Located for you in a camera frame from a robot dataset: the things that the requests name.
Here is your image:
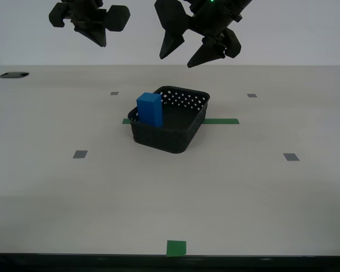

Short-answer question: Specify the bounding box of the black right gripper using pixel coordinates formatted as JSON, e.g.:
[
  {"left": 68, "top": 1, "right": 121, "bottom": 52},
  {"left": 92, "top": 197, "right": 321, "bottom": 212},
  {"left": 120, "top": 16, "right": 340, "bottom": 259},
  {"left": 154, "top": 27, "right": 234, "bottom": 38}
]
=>
[{"left": 154, "top": 0, "right": 243, "bottom": 69}]

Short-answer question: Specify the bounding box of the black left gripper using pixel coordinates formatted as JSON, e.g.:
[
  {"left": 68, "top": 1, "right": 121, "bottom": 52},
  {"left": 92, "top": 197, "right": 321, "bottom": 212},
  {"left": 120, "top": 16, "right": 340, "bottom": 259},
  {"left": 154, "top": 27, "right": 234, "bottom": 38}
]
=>
[{"left": 48, "top": 0, "right": 131, "bottom": 48}]

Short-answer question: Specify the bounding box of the blue rectangular block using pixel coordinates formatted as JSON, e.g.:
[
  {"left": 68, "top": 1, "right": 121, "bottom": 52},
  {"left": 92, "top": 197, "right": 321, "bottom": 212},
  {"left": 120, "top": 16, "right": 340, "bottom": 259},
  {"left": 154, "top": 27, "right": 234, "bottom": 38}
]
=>
[{"left": 136, "top": 92, "right": 163, "bottom": 128}]

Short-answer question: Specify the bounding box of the black perforated plastic basket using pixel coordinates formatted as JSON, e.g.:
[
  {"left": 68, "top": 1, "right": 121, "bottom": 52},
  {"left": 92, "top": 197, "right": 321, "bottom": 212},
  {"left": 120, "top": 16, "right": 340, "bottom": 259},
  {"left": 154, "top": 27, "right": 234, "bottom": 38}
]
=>
[{"left": 127, "top": 86, "right": 211, "bottom": 155}]

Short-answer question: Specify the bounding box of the green square tape patch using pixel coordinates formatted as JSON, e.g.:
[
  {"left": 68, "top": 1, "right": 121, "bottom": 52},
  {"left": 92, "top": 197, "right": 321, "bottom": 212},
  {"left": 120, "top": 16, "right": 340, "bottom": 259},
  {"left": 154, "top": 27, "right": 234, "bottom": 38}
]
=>
[{"left": 166, "top": 240, "right": 187, "bottom": 257}]

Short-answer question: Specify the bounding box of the black table cable grommet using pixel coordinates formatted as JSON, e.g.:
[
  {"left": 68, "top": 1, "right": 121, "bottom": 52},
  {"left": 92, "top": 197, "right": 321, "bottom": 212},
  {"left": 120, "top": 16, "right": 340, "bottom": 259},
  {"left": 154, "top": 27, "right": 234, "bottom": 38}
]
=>
[{"left": 0, "top": 71, "right": 30, "bottom": 79}]

